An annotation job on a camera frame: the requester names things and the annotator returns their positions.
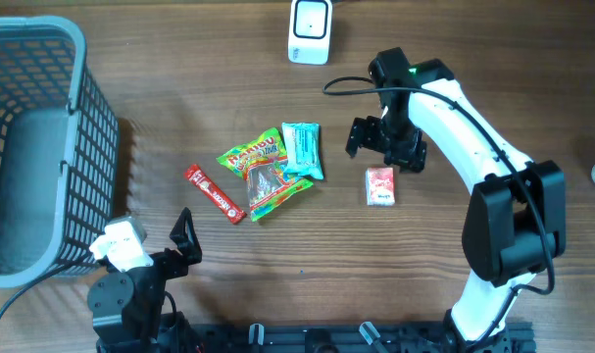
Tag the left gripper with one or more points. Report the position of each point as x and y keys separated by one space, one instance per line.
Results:
x=188 y=246

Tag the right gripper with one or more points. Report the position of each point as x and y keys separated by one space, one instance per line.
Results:
x=363 y=133

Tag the red pocket tissue pack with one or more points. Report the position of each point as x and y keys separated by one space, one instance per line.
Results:
x=380 y=186

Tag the red Nescafe stick sachet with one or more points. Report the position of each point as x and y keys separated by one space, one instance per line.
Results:
x=195 y=175

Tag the mint green tissue pack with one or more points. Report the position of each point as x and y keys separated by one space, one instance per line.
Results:
x=301 y=141

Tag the Haribo gummy candy bag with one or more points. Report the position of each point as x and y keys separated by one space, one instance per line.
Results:
x=262 y=163

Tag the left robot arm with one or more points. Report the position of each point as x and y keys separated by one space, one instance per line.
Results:
x=131 y=309

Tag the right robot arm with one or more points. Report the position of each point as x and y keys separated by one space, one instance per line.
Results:
x=515 y=226

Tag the white barcode scanner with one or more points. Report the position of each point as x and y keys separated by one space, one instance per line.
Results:
x=309 y=32

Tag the grey plastic shopping basket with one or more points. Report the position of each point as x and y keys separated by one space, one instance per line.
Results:
x=59 y=144

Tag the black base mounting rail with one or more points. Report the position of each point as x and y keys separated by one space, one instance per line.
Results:
x=321 y=337

